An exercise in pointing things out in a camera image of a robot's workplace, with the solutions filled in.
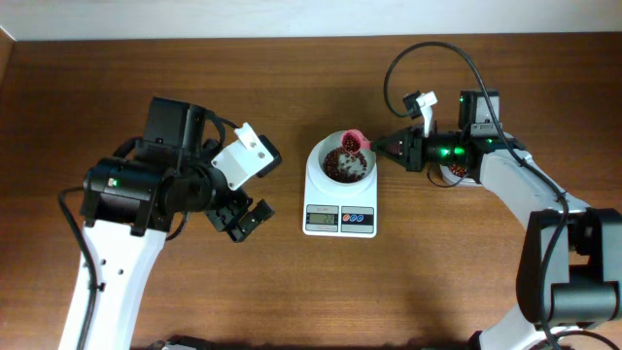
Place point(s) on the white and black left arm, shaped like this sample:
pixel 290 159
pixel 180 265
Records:
pixel 180 165

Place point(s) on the clear plastic container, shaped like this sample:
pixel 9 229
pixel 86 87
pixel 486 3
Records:
pixel 450 179

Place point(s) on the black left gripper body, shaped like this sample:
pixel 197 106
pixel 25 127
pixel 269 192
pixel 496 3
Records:
pixel 226 213

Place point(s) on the pink measuring scoop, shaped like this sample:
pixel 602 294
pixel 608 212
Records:
pixel 353 141

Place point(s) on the white bowl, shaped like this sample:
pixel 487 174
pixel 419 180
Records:
pixel 332 142

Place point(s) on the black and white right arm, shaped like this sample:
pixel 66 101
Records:
pixel 569 276

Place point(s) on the red adzuki beans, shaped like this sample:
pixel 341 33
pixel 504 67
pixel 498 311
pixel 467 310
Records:
pixel 458 170

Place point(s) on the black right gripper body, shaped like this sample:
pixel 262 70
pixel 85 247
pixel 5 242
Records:
pixel 415 149

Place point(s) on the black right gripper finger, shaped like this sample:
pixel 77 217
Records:
pixel 392 150
pixel 399 137

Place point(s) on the white digital kitchen scale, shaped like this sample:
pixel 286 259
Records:
pixel 337 209

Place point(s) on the red beans in bowl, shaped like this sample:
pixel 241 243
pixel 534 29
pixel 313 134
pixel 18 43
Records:
pixel 342 167

